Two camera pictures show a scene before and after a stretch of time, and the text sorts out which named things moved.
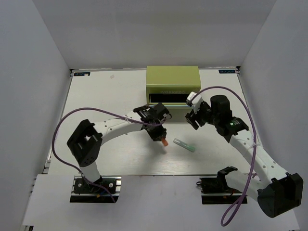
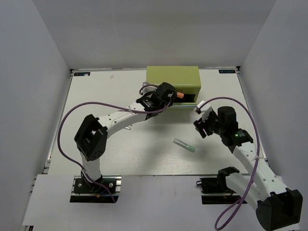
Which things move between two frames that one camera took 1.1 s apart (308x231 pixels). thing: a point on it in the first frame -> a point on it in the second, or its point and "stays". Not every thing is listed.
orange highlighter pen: [165, 144] -> [180, 95]
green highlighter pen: [184, 145] stays
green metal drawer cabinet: [171, 85] stays
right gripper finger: [192, 121] -> [198, 127]
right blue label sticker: [227, 71] stays
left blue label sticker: [82, 74] stays
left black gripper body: [158, 127] -> [167, 103]
